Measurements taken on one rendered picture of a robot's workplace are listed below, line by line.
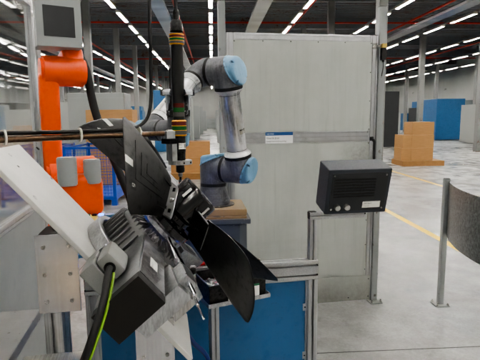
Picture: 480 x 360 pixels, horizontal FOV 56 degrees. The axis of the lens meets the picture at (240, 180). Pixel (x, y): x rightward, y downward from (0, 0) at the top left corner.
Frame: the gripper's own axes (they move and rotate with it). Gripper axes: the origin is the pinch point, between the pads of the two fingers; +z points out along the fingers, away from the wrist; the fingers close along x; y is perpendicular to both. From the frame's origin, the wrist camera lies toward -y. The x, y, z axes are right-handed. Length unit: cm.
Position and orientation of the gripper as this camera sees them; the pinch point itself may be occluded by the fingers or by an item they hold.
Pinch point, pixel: (177, 90)
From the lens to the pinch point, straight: 129.2
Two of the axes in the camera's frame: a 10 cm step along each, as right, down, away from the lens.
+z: 1.4, 1.4, -9.8
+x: -9.9, 0.3, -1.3
